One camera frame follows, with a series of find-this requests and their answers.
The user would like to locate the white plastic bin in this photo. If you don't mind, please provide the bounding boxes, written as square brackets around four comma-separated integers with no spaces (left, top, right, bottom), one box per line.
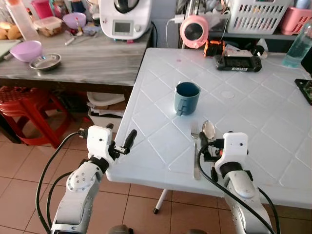
[86,91,127,133]

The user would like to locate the steel fork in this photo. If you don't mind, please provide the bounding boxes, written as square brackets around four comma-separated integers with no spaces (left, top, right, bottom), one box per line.
[191,124,202,180]

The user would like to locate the steel spoon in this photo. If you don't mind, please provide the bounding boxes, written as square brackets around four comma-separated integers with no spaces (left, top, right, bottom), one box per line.
[201,120,217,143]

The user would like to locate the white plastic table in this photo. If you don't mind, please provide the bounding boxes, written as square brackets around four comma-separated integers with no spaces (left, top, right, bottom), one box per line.
[106,47,312,215]

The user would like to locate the blue mug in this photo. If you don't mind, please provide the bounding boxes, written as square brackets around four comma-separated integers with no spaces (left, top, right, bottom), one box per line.
[174,81,201,117]

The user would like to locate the grey wood counter table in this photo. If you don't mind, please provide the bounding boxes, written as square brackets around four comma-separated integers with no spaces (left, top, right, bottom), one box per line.
[0,29,154,100]

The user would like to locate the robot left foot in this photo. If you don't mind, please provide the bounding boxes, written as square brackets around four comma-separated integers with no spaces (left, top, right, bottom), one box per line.
[107,224,133,234]

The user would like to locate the black handheld game controller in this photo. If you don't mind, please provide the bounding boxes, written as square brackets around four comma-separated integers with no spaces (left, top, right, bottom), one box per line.
[214,54,263,73]

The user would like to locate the red plastic stool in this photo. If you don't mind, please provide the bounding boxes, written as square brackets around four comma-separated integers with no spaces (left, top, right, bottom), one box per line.
[0,86,70,148]

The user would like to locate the steel dish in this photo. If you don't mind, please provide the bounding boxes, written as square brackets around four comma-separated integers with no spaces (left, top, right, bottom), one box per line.
[29,53,62,72]

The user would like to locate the steel utensil on counter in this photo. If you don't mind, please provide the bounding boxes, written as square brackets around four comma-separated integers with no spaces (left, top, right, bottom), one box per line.
[64,31,98,46]

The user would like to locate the orange and black device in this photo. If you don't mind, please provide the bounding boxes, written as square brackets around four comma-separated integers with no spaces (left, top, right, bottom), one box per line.
[203,39,226,58]

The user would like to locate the black flat electronic board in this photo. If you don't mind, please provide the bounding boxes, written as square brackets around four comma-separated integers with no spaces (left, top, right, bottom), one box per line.
[294,78,312,106]

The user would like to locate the white kitchen machine with display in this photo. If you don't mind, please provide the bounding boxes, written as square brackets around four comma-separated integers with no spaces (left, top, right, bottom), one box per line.
[98,0,153,41]

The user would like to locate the small purple bowl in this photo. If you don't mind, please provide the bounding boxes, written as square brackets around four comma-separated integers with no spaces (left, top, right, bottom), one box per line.
[62,12,87,30]

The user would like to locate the large purple bowl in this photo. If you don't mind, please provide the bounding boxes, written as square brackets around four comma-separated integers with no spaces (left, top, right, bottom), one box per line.
[9,40,43,63]

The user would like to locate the pink round appliance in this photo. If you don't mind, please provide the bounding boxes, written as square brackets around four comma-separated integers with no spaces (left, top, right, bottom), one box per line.
[179,14,210,49]

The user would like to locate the clear plastic food container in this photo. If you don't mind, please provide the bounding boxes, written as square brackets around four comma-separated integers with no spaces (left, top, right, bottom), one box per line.
[33,16,64,38]

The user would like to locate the clear water bottle teal cap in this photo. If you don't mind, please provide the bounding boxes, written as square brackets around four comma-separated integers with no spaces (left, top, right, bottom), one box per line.
[281,21,312,69]

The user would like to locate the white plastic basket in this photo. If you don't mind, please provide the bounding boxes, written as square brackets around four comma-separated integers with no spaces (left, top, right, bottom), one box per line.
[227,0,293,35]

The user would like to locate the pink cup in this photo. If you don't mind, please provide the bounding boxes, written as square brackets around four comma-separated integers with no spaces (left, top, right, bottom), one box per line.
[31,0,55,20]

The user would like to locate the brown bread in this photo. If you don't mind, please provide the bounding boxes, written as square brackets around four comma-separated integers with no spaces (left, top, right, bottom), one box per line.
[0,21,23,41]

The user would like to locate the tall clear plastic jug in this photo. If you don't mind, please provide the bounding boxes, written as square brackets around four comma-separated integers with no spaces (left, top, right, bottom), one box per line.
[5,0,40,41]

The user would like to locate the pink plastic basket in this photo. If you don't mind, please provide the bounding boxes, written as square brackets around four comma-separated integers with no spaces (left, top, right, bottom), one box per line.
[279,6,312,36]

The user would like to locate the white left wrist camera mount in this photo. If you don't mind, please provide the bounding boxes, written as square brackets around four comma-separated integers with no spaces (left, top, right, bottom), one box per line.
[86,125,116,162]

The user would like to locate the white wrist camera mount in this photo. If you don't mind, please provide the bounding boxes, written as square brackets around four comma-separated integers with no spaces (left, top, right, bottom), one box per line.
[214,132,250,169]
[86,125,116,162]

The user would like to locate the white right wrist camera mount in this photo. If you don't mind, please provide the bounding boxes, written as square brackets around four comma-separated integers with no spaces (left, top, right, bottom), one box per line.
[214,132,250,169]

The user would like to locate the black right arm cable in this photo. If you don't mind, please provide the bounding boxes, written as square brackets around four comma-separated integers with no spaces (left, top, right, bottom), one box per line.
[196,143,274,234]

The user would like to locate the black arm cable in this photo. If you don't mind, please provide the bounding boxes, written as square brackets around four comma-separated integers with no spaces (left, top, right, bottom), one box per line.
[46,171,75,226]
[36,130,88,233]
[196,143,274,234]

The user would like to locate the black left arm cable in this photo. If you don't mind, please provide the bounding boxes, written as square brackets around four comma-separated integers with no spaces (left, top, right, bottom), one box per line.
[46,171,75,226]
[36,130,88,233]

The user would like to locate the white charger with cable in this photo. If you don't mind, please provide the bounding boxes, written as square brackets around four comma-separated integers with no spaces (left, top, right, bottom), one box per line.
[165,14,185,47]

